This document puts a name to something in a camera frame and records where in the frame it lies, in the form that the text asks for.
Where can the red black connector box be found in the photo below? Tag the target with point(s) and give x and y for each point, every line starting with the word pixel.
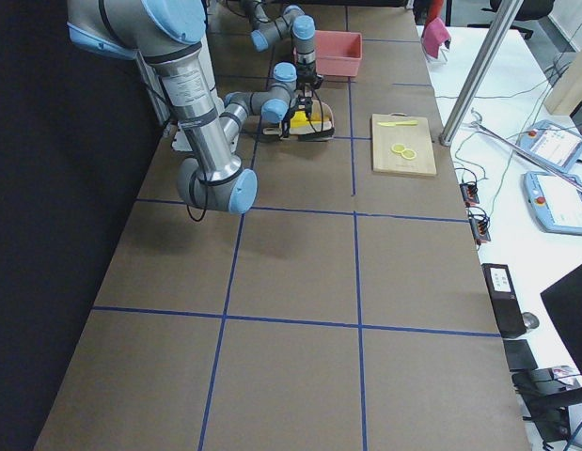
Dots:
pixel 479 222
pixel 469 192

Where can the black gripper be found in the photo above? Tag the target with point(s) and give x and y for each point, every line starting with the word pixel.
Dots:
pixel 306 70
pixel 300 102

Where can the magenta cloth on chair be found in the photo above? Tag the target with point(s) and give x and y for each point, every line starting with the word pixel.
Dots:
pixel 435 36

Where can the pink plastic bin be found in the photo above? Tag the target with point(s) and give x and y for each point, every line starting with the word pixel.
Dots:
pixel 338 53

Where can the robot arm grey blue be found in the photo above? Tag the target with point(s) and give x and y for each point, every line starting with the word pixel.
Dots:
pixel 293 23
pixel 171 38

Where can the bamboo cutting board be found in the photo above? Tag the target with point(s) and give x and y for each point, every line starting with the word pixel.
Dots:
pixel 417 138

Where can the teach pendant near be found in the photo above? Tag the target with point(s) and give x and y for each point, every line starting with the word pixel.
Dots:
pixel 555 204

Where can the red black connector box far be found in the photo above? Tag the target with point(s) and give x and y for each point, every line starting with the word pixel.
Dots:
pixel 469 192

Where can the teach pendant far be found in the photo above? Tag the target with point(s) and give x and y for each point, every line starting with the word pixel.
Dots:
pixel 558 146

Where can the black monitor corner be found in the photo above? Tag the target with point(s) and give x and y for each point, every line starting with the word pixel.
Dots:
pixel 563 304

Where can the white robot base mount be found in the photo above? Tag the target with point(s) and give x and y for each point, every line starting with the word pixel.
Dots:
pixel 179 141

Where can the black power box labelled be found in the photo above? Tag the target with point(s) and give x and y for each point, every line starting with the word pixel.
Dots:
pixel 503 299

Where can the beige plastic dustpan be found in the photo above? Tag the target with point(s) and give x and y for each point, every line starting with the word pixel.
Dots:
pixel 322 110

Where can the aluminium frame post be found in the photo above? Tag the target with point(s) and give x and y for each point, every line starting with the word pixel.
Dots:
pixel 496 33

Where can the yellow-green plastic knife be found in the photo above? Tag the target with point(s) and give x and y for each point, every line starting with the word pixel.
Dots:
pixel 404 123

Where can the red black connector box near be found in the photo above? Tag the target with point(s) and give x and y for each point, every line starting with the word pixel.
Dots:
pixel 479 222

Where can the teach pendant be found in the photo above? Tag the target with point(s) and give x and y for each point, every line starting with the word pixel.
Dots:
pixel 558 146
pixel 555 204

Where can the lemon slice upper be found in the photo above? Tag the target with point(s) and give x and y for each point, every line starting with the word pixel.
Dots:
pixel 398 148

